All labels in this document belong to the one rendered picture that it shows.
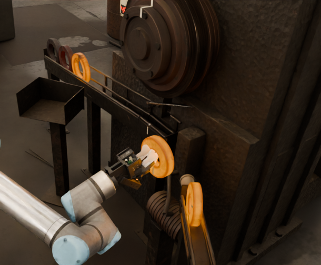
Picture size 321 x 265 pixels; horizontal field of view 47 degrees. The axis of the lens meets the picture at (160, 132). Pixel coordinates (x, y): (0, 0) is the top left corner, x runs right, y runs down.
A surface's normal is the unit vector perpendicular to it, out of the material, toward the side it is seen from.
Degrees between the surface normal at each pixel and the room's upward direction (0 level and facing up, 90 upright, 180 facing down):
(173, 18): 47
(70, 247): 64
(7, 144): 0
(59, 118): 5
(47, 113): 5
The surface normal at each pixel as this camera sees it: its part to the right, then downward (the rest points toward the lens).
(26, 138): 0.09, -0.81
